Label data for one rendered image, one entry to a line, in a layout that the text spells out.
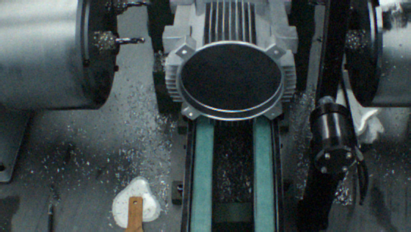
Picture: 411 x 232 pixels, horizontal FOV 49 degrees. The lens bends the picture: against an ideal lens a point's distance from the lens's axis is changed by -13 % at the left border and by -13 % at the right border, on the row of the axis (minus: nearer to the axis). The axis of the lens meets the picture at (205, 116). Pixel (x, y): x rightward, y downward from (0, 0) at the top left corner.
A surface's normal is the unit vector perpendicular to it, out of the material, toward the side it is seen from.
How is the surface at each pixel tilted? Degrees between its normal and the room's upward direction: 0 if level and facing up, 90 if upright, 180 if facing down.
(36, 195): 0
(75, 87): 88
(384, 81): 88
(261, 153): 0
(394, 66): 73
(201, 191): 0
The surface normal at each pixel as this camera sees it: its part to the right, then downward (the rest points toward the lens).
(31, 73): -0.04, 0.57
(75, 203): -0.05, -0.67
